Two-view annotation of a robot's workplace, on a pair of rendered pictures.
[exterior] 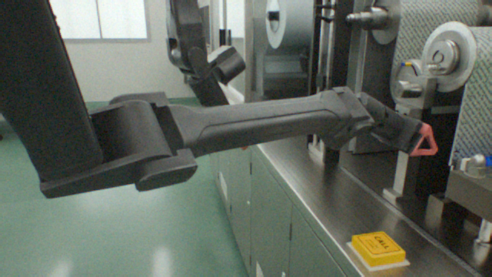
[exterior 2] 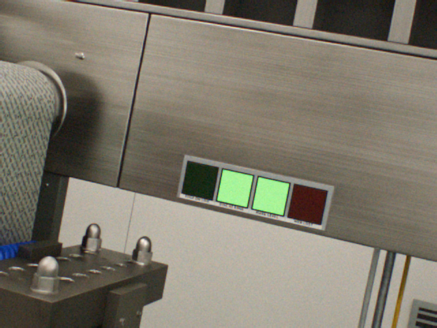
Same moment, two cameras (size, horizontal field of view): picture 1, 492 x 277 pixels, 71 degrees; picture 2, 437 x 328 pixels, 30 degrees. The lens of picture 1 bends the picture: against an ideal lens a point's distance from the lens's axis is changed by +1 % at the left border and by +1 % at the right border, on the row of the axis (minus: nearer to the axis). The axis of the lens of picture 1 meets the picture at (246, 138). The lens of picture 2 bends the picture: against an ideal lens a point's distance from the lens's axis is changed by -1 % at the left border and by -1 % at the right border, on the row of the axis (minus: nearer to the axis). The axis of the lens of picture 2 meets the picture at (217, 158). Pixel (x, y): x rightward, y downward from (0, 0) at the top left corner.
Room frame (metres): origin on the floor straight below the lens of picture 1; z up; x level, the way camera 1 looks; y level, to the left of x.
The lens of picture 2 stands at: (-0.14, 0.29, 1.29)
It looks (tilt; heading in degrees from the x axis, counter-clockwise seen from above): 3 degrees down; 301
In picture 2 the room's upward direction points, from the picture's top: 11 degrees clockwise
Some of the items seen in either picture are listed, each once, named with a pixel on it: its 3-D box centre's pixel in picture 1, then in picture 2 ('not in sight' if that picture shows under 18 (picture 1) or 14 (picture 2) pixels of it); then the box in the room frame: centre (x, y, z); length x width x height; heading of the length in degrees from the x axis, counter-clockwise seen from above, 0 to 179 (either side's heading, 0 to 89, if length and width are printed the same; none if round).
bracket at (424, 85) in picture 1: (407, 139); not in sight; (0.79, -0.39, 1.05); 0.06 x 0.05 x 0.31; 104
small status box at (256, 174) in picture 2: not in sight; (252, 192); (0.46, -0.85, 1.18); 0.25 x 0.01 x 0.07; 14
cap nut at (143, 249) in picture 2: not in sight; (143, 249); (0.62, -0.81, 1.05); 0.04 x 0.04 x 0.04
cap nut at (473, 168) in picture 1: (477, 164); not in sight; (0.63, -0.46, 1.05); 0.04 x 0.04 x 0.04
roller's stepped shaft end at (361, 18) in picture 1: (357, 18); not in sight; (0.99, -0.30, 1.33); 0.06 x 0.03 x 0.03; 104
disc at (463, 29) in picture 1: (447, 58); not in sight; (0.76, -0.44, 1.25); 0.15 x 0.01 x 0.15; 14
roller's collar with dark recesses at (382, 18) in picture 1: (376, 18); not in sight; (1.00, -0.36, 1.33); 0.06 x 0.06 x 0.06; 14
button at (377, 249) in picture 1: (377, 248); not in sight; (0.55, -0.25, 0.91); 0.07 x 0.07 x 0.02; 14
